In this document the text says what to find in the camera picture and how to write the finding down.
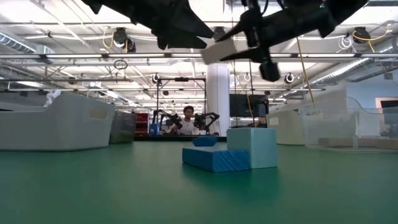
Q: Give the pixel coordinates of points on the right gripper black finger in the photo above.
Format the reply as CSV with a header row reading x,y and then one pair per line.
x,y
248,55
237,30

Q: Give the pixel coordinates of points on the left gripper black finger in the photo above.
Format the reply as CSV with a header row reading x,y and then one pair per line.
x,y
180,40
194,23

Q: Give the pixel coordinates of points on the light teal cube block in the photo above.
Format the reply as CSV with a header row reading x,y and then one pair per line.
x,y
258,149

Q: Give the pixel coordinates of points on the small dark blue block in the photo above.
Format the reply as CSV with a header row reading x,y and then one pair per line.
x,y
203,141

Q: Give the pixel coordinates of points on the black background robot arm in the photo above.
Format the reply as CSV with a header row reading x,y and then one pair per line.
x,y
172,118
202,121

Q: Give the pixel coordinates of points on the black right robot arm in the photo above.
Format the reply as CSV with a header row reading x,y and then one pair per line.
x,y
345,12

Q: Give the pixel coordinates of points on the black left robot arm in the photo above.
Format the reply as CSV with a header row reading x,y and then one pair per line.
x,y
124,7

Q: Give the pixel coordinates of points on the white building column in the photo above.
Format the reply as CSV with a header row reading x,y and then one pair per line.
x,y
217,93

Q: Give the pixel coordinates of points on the black computer monitor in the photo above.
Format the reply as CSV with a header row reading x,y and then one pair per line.
x,y
242,105

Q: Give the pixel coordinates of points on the white plastic bin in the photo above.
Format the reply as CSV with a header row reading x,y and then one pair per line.
x,y
62,130
287,130

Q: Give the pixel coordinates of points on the person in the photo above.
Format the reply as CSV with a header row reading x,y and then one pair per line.
x,y
188,126

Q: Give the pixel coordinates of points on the red tool cabinet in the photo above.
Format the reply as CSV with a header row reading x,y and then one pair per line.
x,y
142,121

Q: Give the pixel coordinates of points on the blue container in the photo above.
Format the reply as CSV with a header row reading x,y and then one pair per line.
x,y
154,129

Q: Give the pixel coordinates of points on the black background table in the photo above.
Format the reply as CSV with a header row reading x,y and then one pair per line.
x,y
161,138

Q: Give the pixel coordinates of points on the dark translucent plastic bin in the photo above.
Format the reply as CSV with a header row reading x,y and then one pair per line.
x,y
122,123

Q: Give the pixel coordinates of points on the clear plastic bin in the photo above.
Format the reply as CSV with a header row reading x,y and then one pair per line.
x,y
329,130

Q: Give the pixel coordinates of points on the white crumpled object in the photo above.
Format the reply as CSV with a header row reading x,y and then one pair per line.
x,y
51,98

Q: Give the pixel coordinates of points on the black background gantry frame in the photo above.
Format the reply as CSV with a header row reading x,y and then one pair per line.
x,y
182,79

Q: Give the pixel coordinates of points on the long ceiling light rail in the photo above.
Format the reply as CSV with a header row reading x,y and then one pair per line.
x,y
140,55

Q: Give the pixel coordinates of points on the silver ventilation duct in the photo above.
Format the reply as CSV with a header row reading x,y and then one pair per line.
x,y
357,67
18,43

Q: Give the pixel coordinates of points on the dark wall screen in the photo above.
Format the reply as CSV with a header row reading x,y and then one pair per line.
x,y
388,104

